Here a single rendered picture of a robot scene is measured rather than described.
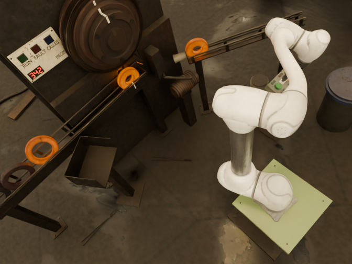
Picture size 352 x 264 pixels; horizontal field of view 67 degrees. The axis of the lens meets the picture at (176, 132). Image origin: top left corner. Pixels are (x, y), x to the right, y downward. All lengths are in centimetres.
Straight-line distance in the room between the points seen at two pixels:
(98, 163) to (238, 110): 102
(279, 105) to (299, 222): 87
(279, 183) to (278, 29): 74
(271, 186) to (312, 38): 72
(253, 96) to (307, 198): 90
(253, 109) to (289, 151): 132
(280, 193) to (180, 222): 89
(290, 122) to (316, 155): 135
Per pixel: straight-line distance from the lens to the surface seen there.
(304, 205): 171
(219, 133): 231
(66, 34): 148
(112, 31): 148
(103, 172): 169
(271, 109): 96
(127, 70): 179
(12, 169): 181
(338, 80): 215
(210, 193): 210
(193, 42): 188
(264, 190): 144
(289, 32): 141
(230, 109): 99
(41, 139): 181
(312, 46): 143
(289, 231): 166
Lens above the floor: 198
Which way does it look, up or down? 57 degrees down
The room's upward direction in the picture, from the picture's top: 21 degrees counter-clockwise
